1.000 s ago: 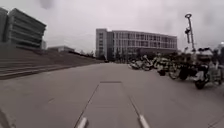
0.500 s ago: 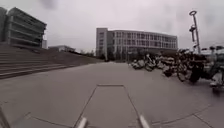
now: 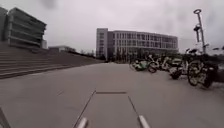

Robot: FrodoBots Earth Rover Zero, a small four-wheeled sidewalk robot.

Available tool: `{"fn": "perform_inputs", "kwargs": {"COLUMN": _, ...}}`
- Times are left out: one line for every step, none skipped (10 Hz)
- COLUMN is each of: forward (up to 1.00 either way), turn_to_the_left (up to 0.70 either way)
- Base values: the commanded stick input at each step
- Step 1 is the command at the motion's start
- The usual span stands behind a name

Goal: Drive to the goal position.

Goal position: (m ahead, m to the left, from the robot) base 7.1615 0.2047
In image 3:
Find grey paved plaza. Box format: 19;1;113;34
0;62;224;128

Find wide grey building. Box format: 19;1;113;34
95;27;179;62

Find low building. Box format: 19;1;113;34
48;45;77;54

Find robot's own part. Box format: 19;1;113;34
76;116;89;128
137;114;151;128

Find wide grey steps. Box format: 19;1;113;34
0;44;104;80

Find row of parked bicycles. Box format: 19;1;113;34
129;48;221;89

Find grey building with balconies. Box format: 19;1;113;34
0;6;48;51

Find lamp pole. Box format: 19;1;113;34
192;8;210;56

